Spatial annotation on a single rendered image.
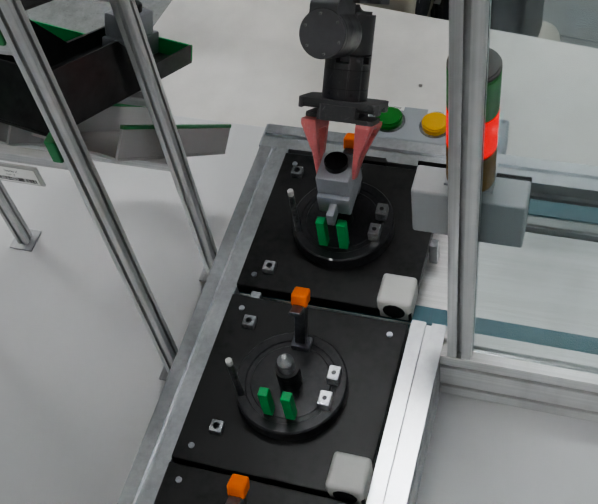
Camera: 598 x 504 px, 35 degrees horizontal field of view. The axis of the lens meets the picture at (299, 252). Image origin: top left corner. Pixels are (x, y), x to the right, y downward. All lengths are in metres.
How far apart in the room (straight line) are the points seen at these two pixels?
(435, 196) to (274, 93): 0.71
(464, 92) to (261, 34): 0.97
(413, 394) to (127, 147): 0.46
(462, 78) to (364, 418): 0.49
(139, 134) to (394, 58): 0.64
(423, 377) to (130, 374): 0.43
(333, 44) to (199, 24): 0.76
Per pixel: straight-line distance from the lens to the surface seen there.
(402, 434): 1.17
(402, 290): 1.23
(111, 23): 1.24
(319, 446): 1.15
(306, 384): 1.17
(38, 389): 1.42
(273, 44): 1.76
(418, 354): 1.21
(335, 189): 1.21
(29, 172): 1.05
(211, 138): 1.36
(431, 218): 1.03
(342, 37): 1.10
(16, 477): 1.37
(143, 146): 1.21
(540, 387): 1.24
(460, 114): 0.86
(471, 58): 0.81
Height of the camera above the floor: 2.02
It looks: 54 degrees down
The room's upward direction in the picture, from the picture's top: 12 degrees counter-clockwise
